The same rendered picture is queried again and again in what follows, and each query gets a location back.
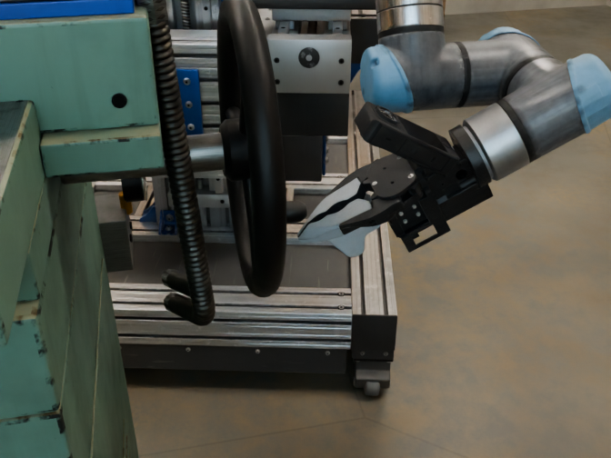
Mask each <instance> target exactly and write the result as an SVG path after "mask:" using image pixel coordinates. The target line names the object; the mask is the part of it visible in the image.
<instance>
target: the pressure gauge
mask: <svg viewBox="0 0 611 458"><path fill-rule="evenodd" d="M121 183H122V190H123V191H122V192H120V193H119V194H118V195H119V202H120V207H121V208H123V209H126V212H127V214H131V213H132V212H133V206H132V202H139V201H144V200H145V201H147V188H146V179H145V178H144V177H138V178H128V179H121Z"/></svg>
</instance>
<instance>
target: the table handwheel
mask: <svg viewBox="0 0 611 458"><path fill-rule="evenodd" d="M217 78H218V95H219V109H220V121H221V124H220V126H219V133H212V134H191V135H187V136H186V137H187V138H188V143H189V148H188V149H189V150H190V156H191V161H190V162H191V163H192V168H193V173H197V172H207V171H217V170H223V173H224V176H225V177H226V184H227V192H228V198H229V205H230V212H231V218H232V224H233V229H234V235H235V245H236V250H237V254H238V259H239V263H240V266H241V270H242V274H243V276H244V279H245V283H246V285H247V287H248V289H249V291H250V292H251V293H252V294H254V295H256V296H258V297H268V296H270V295H272V294H274V293H275V292H276V291H277V290H278V288H279V286H280V284H281V282H282V279H283V275H284V270H285V252H286V189H285V160H284V149H283V139H282V130H281V122H280V114H279V107H278V100H277V93H276V87H275V76H274V71H273V66H272V61H271V56H270V52H269V47H268V42H267V38H266V34H265V29H264V26H263V23H262V20H261V17H260V14H259V12H258V10H257V8H256V6H255V3H254V2H253V1H252V0H223V2H222V3H221V5H220V9H219V13H218V20H217ZM159 175H167V170H166V164H165V165H164V167H161V168H152V169H141V170H131V171H121V172H111V173H101V174H81V175H71V176H61V177H60V179H61V182H62V183H63V184H79V183H88V182H98V181H108V180H118V179H128V178H138V177H148V176H159Z"/></svg>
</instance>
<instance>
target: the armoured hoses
mask: <svg viewBox="0 0 611 458"><path fill-rule="evenodd" d="M135 3H136V5H137V6H142V7H144V8H146V10H147V12H148V19H149V27H150V35H151V44H152V52H153V59H154V68H155V83H156V91H157V100H158V108H159V116H160V125H161V132H162V141H163V150H164V158H165V164H166V170H167V176H168V182H169V183H170V184H169V187H170V188H171V190H170V191H171V194H172V200H173V206H174V211H175V220H176V224H177V227H178V233H179V238H180V244H181V248H182V254H183V259H184V264H185V273H183V272H180V271H177V270H175V269H167V270H166V271H164V273H163V274H162V282H163V284H164V285H165V286H167V287H169V288H171V289H173V290H176V291H178V292H179V293H181V294H185V295H187V296H189V297H190V298H191V299H190V298H188V297H185V296H183V295H181V294H177V293H170V294H169V295H167V296H166V297H165V299H164V306H165V309H166V310H167V311H169V312H172V313H174V314H176V315H178V316H180V317H182V318H184V319H186V320H187V321H189V322H191V323H193V324H196V325H198V326H204V325H208V324H210V323H212V321H213V319H214V317H215V299H214V295H213V290H212V289H213V288H212V283H211V276H210V271H209V266H208V261H207V255H206V249H205V238H204V233H203V227H202V222H201V215H200V210H199V204H198V199H197V193H196V188H195V178H194V173H193V168H192V163H191V162H190V161H191V156H190V150H189V149H188V148H189V143H188V138H187V137H186V136H187V132H186V130H185V129H186V127H185V119H184V112H183V106H182V100H181V95H180V89H179V83H178V78H177V71H176V69H175V68H176V66H175V62H174V61H175V57H174V56H173V52H174V50H173V48H172V42H171V41H170V40H171V35H170V34H169V33H170V28H169V26H168V25H169V23H168V14H167V9H166V0H135Z"/></svg>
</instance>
